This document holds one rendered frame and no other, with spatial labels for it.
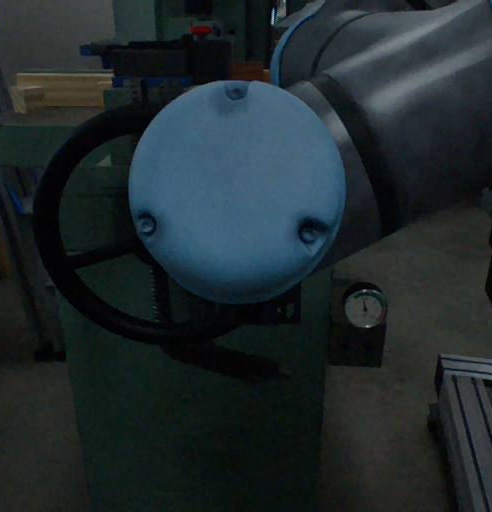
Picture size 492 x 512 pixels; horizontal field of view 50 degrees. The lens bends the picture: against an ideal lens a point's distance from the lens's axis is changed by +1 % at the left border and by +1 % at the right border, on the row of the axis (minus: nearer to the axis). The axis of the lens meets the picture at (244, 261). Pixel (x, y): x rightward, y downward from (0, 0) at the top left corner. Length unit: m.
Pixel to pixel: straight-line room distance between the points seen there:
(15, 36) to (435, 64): 3.27
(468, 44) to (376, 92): 0.04
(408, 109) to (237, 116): 0.06
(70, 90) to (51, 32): 2.41
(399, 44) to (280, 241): 0.10
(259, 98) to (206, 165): 0.03
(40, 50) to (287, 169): 3.24
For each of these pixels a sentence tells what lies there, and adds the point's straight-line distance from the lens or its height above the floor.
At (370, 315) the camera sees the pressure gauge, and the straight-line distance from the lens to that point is 0.77.
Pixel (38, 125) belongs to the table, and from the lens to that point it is 0.80.
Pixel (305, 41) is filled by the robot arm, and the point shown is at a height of 1.02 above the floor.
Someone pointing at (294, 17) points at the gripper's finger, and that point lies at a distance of 0.70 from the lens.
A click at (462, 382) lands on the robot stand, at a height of 0.23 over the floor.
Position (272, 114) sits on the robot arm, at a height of 1.00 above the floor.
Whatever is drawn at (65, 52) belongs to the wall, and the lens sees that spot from 3.35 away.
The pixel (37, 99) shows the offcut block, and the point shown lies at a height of 0.92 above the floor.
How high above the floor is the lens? 1.03
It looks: 25 degrees down
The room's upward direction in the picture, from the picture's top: straight up
